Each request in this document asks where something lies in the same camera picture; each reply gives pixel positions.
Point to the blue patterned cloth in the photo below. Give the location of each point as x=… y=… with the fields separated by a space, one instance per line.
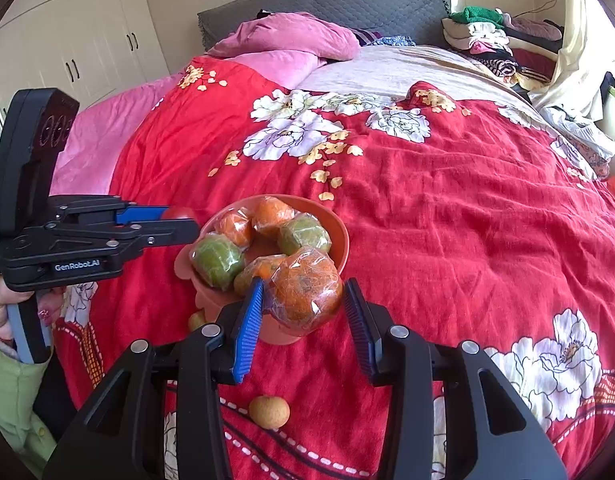
x=393 y=40

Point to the black garment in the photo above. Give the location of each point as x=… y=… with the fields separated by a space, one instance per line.
x=608 y=90

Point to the striped purple pillow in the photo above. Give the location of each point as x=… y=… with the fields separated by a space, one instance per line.
x=365 y=36

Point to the red floral blanket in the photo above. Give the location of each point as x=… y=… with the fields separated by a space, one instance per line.
x=437 y=235

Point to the beige bed sheet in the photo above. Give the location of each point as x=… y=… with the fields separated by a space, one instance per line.
x=387 y=67

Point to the white folded clothes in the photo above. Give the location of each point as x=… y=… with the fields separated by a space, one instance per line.
x=475 y=34

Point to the mauve garment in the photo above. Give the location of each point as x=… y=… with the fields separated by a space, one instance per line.
x=532 y=27

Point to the dark red cloth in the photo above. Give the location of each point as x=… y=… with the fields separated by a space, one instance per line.
x=535 y=57

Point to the pink quilt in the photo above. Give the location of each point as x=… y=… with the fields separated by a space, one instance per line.
x=287 y=35

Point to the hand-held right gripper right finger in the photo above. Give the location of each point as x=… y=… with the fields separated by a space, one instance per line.
x=360 y=330

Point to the pink plastic bowl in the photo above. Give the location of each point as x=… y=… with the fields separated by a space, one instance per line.
x=282 y=335

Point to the cream curtain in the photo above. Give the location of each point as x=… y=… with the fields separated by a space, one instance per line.
x=572 y=60

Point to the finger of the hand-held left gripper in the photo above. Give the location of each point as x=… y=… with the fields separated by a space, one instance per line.
x=142 y=214
x=172 y=232

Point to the grey quilted headboard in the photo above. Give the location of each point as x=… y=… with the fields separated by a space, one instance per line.
x=387 y=5

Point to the green orange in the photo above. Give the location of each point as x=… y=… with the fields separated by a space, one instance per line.
x=304 y=234
x=217 y=260

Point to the green knit garment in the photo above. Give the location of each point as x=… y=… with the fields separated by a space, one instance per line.
x=475 y=15

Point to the person's left forearm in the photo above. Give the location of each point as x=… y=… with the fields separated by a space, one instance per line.
x=12 y=400

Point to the brown longan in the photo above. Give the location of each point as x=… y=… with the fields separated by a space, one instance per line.
x=269 y=411
x=197 y=321

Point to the white crumpled cloth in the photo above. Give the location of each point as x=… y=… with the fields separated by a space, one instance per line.
x=582 y=130

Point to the red tomato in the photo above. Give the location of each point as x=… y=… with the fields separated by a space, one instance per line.
x=180 y=211

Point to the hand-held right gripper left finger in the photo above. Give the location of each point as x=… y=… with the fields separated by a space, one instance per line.
x=250 y=330

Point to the striped garment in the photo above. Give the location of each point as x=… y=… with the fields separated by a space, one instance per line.
x=497 y=67

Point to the white wardrobe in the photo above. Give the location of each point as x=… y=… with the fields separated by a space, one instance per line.
x=87 y=35

